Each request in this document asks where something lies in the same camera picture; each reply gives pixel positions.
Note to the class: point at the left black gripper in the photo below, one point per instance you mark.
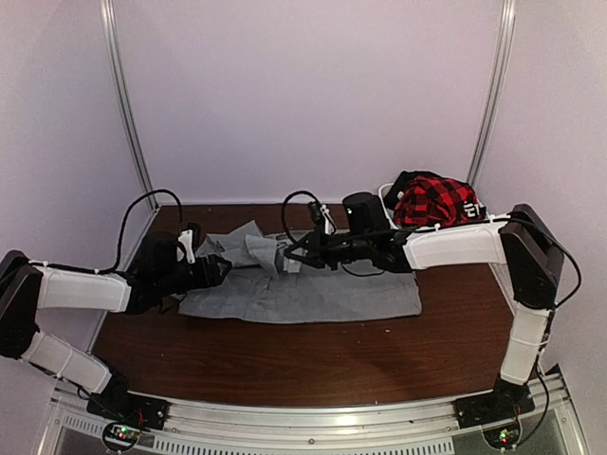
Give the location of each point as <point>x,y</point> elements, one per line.
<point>208,273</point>

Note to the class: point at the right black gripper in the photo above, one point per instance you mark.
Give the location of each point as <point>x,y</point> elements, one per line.
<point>317,255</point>

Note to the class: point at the grey long sleeve shirt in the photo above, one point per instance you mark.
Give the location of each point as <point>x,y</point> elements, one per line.
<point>264,286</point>

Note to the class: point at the white plastic basket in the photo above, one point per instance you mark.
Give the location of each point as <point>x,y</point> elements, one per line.
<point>390,208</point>

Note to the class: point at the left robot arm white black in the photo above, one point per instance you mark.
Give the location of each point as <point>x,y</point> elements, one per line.
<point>167,265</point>

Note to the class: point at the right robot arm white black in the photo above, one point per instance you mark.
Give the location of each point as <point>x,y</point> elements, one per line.
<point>519,240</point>

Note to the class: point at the black shirt in basket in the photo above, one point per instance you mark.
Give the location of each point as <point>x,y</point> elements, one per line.
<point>403,187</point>

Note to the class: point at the red black plaid shirt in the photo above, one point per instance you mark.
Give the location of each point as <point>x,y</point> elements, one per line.
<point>427,204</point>

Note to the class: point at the left circuit board with leds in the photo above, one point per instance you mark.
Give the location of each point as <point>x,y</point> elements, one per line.
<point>119,437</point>

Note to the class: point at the circuit board with leds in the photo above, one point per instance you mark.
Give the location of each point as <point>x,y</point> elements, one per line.
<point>502,437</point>
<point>119,437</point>

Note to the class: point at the right circuit board with leds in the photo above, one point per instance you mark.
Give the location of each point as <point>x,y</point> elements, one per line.
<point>502,437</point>

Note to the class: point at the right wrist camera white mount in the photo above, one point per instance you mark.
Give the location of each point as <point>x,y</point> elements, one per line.
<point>321,217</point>

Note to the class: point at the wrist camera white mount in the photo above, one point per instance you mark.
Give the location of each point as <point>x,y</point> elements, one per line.
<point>321,217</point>
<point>188,242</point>

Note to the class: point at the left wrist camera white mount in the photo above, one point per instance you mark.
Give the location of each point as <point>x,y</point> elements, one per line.
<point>188,242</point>

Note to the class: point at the front aluminium rail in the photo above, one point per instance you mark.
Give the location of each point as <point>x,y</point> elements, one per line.
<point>422,427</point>

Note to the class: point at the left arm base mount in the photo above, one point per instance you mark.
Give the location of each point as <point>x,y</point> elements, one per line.
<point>128,407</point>

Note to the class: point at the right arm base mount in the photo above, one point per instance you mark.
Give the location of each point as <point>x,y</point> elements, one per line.
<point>490,407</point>

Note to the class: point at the left aluminium frame post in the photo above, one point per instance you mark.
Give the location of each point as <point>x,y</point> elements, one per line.
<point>110,29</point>

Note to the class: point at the aluminium frame post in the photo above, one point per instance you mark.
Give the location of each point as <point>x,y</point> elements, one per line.
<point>110,29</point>
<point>504,43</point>

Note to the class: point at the right aluminium frame post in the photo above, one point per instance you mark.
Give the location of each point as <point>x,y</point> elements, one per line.
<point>504,43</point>

